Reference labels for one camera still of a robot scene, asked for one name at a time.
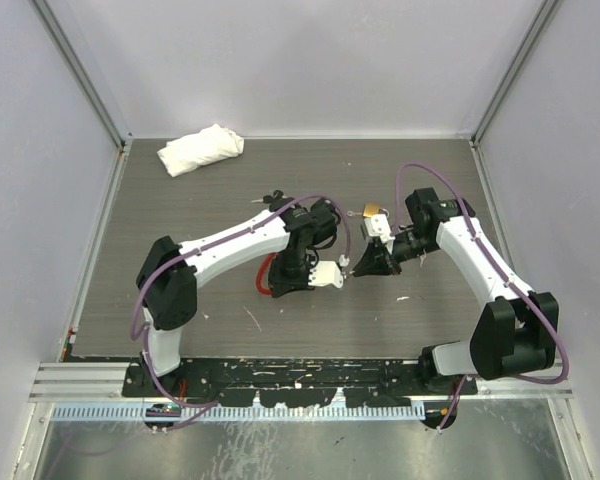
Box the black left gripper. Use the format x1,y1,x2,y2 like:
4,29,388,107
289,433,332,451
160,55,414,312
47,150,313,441
268,247,318,295

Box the red cable lock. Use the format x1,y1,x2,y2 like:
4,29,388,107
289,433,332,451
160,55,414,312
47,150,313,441
255,253,276,296

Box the large brass padlock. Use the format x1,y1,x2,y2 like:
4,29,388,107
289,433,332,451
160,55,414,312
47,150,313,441
362,203,384,218

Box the black-headed key bunch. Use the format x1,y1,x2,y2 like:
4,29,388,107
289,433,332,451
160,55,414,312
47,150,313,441
252,189,285,205

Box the white cloth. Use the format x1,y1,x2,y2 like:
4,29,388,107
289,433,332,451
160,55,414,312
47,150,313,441
157,124,245,177

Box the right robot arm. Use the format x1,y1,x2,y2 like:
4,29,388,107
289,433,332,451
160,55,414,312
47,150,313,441
352,188,559,394

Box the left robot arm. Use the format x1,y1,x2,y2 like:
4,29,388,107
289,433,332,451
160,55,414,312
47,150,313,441
131,197,348,396

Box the small silver keys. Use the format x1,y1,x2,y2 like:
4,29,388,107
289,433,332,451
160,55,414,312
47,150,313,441
418,252,427,268

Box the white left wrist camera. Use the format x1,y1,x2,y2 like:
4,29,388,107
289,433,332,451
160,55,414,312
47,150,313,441
308,261,345,289

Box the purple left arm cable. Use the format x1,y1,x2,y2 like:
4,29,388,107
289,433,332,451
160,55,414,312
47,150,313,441
129,194,352,401

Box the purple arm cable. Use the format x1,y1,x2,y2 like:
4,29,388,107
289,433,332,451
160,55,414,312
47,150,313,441
129,194,352,401
394,161,571,385

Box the blue slotted cable duct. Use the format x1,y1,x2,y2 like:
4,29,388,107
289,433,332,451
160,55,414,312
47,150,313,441
50,402,425,423

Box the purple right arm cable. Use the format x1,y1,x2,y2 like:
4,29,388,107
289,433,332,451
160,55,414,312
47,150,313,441
394,161,571,385

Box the aluminium frame rail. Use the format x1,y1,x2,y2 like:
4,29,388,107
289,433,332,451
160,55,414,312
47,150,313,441
29,362,128,402

